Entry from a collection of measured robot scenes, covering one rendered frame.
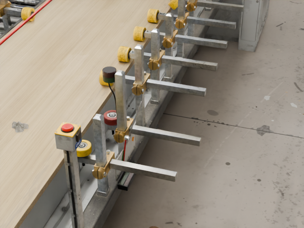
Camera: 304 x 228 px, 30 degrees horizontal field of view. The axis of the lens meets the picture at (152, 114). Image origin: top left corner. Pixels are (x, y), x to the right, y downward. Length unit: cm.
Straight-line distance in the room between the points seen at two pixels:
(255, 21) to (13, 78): 258
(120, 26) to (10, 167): 135
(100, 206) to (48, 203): 23
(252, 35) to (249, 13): 21
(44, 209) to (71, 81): 73
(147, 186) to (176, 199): 21
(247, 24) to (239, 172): 169
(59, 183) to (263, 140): 185
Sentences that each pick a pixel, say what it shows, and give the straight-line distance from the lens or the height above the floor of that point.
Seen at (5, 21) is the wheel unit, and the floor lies 86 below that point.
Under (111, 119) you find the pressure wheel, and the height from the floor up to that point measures 91.
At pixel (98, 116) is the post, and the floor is 111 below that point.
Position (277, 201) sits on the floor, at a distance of 354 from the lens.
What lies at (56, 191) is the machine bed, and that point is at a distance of 253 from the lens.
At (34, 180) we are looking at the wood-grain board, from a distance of 228.
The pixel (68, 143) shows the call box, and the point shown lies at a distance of 197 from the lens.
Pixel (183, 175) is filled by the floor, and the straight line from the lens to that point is 364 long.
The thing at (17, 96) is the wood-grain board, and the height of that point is 90.
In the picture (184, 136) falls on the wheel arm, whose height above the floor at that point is 86.
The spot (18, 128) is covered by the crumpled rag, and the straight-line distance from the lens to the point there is 256.
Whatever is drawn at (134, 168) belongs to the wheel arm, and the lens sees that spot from 237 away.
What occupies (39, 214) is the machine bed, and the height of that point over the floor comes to 71.
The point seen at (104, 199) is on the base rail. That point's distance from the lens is 246.
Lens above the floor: 237
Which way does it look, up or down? 34 degrees down
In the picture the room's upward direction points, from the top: straight up
